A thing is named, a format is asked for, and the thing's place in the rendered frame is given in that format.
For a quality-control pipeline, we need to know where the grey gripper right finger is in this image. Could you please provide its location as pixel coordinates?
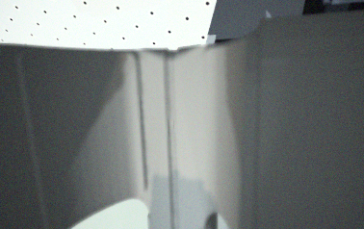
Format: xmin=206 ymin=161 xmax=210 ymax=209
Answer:
xmin=171 ymin=10 xmax=364 ymax=229

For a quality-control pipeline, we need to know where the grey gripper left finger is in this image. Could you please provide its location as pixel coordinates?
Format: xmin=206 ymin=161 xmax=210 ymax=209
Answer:
xmin=0 ymin=42 xmax=178 ymax=229

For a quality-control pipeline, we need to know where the grey flat base plate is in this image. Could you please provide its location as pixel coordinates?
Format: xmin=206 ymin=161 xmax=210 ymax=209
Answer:
xmin=0 ymin=0 xmax=217 ymax=50

